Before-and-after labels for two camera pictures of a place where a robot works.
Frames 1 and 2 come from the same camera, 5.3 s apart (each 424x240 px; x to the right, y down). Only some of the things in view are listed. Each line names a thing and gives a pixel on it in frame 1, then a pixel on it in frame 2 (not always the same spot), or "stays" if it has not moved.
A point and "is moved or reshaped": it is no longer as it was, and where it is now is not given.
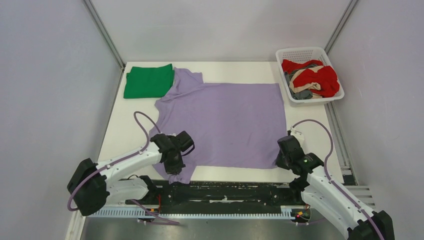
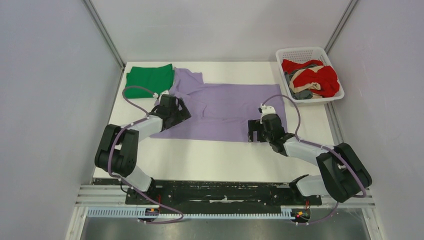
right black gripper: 279,163 → 255,125
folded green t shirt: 144,82 stays
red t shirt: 326,77 stays
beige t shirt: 313,86 stays
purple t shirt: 233,126 is moved or reshaped
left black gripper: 176,169 → 182,114
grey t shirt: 302,94 stays
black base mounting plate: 222,194 stays
